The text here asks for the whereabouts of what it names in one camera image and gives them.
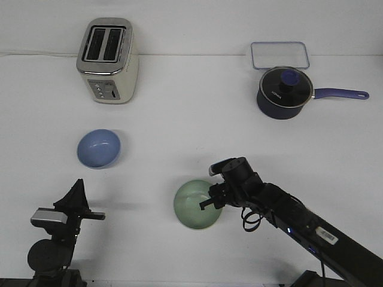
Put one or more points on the dark blue saucepan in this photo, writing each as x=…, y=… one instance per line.
x=279, y=112

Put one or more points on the blue bowl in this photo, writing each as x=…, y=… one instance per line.
x=99, y=148

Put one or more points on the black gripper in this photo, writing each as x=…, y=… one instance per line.
x=68, y=233
x=240, y=185

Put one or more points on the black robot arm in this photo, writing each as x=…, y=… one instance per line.
x=348, y=259
x=50, y=258

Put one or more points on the silver two-slot toaster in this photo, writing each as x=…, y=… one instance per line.
x=108, y=61

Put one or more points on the clear container lid blue rim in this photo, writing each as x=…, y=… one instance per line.
x=267, y=55

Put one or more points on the green bowl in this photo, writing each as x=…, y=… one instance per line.
x=187, y=205

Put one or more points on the glass pot lid blue knob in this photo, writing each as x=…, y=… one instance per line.
x=286, y=87

